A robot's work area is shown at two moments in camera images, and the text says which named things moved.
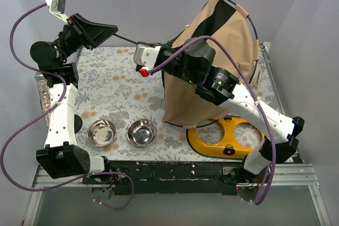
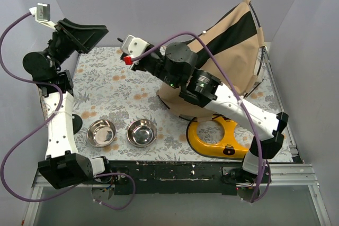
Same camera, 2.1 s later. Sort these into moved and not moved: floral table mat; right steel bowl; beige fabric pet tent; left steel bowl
Moved: beige fabric pet tent
Not moved: right steel bowl; floral table mat; left steel bowl
